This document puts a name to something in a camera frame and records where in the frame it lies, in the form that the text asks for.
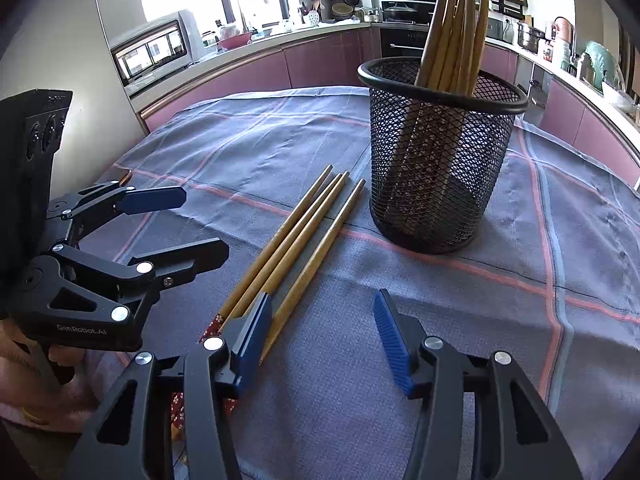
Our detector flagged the bunch of wooden chopsticks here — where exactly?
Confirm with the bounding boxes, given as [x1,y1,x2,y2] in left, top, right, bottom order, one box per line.
[415,0,492,96]

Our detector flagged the blue plaid tablecloth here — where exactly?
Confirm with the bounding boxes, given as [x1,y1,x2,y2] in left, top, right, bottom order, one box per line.
[82,85,640,480]

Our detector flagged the black mesh utensil holder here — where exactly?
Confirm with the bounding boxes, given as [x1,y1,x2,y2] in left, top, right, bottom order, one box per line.
[357,56,530,256]

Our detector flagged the red-tipped wooden chopstick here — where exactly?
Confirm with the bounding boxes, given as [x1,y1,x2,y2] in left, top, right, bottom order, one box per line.
[258,178,367,365]
[218,172,346,333]
[250,171,351,306]
[199,164,334,345]

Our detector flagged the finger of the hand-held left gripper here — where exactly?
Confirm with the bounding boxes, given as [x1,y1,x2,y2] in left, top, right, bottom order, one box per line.
[27,237,232,323]
[46,182,187,246]

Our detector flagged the steel steamer pot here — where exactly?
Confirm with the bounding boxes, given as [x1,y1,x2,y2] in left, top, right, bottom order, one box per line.
[516,22,547,54]

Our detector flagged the pink bowl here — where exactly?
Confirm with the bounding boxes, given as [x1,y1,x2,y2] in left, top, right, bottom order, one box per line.
[218,31,253,52]

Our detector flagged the black lidded pot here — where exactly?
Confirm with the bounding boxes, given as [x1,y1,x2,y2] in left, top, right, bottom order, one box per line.
[382,2,419,24]

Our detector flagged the white countertop oven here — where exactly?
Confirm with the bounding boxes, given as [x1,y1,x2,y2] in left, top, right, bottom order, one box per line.
[109,9,207,99]

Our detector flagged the black integrated stove oven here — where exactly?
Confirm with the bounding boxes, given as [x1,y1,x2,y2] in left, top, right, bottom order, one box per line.
[378,0,443,59]

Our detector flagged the person's left hand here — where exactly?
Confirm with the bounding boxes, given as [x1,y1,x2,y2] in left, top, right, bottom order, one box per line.
[0,320,96,433]

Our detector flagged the pink electric kettle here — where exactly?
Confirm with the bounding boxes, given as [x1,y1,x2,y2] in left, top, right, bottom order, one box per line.
[552,16,577,45]

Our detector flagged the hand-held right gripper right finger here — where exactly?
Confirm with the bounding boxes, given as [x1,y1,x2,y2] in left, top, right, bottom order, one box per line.
[373,288,584,480]

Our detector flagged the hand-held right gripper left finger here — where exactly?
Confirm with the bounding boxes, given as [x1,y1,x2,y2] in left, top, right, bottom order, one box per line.
[65,292,274,480]

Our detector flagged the pink base cabinets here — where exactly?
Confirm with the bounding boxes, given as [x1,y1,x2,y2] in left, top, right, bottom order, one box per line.
[139,26,382,134]
[481,42,640,173]

